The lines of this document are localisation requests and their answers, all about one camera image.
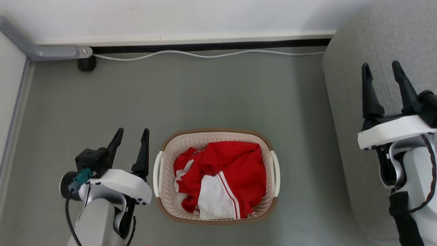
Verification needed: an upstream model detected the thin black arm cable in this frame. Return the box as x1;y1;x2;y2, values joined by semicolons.
65;190;83;246
408;133;437;214

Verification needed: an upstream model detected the beige plastic laundry basket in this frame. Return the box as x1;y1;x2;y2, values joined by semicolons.
153;128;281;226

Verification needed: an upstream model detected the black caster wheel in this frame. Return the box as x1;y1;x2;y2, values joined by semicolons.
77;55;97;72

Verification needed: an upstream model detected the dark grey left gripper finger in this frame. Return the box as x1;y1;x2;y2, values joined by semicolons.
107;128;124;168
131;128;150;182

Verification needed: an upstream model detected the white power cable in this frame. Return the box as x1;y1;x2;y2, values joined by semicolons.
92;49;325;62

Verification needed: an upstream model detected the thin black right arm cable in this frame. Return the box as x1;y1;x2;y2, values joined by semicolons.
408;133;437;214

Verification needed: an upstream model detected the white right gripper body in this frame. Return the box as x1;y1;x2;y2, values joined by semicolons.
357;114;437;151

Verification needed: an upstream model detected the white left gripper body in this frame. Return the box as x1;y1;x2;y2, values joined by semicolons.
78;168;153;206

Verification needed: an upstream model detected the light grey fabric sofa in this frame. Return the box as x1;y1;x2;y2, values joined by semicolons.
322;0;437;244

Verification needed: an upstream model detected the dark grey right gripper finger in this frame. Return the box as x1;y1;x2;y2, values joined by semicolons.
361;63;385;121
392;60;420;115

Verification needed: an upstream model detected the red and white garment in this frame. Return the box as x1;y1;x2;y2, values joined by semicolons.
173;140;268;220

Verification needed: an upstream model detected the black right arm cable sleeve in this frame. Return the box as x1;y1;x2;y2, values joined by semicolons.
389;191;425;246

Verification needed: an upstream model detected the white wall skirting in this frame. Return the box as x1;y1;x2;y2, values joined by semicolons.
32;31;337;47

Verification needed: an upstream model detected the teal cable connector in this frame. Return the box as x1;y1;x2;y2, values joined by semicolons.
68;167;94;193

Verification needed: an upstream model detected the black baseboard strip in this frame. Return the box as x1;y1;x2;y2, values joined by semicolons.
91;38;333;55

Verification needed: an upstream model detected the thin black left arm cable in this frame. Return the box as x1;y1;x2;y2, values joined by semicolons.
65;190;83;246

